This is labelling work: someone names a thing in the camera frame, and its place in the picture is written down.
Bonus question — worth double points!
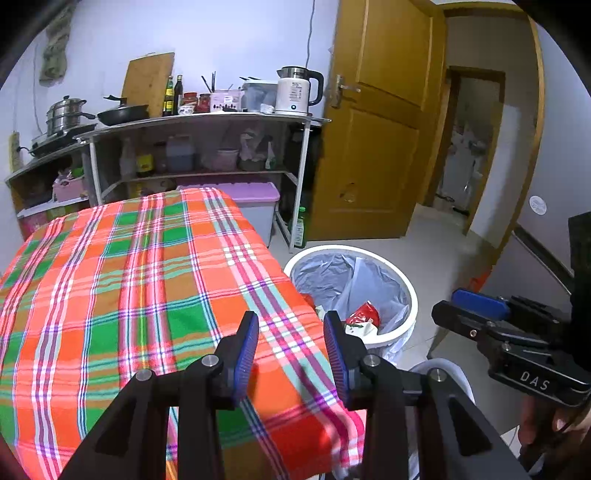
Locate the grey metal shelf unit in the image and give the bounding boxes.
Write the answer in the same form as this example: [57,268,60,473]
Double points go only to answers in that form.
[80,113,332,254]

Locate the pink utensil box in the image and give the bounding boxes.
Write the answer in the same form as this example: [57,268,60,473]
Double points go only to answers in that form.
[209,89,245,113]

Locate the clear plastic container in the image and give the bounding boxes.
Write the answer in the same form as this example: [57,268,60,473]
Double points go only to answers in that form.
[240,79,279,113]

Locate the plastic bags on shelf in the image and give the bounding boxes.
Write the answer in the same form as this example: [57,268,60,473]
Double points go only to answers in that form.
[239,128,279,172]

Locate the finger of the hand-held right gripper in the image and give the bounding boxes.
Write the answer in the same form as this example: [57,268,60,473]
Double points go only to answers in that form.
[451,288,511,320]
[431,300,514,343]

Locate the black frying pan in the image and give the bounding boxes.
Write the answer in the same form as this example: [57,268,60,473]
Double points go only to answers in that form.
[95,95,151,127]

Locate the white appliance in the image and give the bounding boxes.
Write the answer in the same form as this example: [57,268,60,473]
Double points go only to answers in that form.
[440,128,486,209]

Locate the white round trash bin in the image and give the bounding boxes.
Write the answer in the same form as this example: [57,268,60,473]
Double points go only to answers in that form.
[282,244,419,360]

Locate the yellow label oil bottle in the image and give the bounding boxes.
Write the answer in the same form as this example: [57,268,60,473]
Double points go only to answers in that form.
[135,137,156,177]

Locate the pink plastic basket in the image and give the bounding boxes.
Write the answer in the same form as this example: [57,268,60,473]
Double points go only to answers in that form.
[51,174,89,202]

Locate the wall cable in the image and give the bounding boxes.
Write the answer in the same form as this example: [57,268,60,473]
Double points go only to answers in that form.
[306,0,318,70]

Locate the person's right hand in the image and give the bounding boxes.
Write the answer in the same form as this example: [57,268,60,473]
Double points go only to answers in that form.
[516,396,591,470]

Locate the steel steamer pot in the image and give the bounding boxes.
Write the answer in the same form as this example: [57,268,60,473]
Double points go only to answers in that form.
[45,95,98,135]

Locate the person's right leg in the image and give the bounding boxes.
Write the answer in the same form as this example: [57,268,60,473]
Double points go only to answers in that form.
[408,357,477,418]

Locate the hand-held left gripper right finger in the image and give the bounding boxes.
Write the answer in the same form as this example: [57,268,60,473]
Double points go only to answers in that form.
[323,311,532,480]

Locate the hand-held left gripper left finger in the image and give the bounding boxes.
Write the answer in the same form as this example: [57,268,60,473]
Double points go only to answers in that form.
[60,311,259,480]

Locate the yellow wooden door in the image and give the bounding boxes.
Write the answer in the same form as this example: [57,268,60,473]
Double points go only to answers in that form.
[305,0,447,241]

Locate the wooden doorway frame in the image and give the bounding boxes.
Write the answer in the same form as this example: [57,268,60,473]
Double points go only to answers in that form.
[417,65,507,237]

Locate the purple lid storage box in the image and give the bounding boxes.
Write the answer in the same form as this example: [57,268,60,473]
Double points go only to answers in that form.
[177,181,281,248]

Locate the round plastic tub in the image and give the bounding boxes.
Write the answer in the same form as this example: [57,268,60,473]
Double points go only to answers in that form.
[216,147,240,171]

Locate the wooden cutting board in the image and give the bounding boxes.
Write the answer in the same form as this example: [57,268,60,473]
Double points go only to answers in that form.
[120,52,175,112]

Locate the clear plastic bottle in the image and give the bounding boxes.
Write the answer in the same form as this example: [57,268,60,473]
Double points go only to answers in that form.
[119,137,137,179]

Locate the hanging green cloth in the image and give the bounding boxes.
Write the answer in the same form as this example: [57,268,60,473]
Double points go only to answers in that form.
[39,8,75,86]

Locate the green plastic bottle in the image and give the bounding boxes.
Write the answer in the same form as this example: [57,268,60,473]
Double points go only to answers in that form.
[294,206,308,249]

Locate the metal door handle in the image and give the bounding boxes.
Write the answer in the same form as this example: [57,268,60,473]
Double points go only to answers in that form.
[329,75,362,110]

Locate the white electric kettle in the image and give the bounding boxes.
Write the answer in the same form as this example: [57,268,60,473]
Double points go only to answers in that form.
[276,65,325,116]

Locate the grey plastic bin liner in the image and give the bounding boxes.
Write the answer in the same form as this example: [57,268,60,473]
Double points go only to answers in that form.
[289,251,413,335]

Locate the black induction cooktop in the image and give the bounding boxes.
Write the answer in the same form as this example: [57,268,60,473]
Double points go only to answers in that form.
[27,122,99,158]

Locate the plaid tablecloth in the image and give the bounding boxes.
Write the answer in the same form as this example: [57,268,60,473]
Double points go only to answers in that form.
[0,186,366,480]

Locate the red snack wrapper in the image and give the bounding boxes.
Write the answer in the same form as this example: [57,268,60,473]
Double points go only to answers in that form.
[345,300,382,329]

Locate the large dark liquid jug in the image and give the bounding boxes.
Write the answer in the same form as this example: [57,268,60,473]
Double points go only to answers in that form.
[165,134,195,173]

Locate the low wooden shelf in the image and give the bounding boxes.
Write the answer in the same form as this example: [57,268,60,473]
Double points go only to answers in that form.
[4,147,94,241]

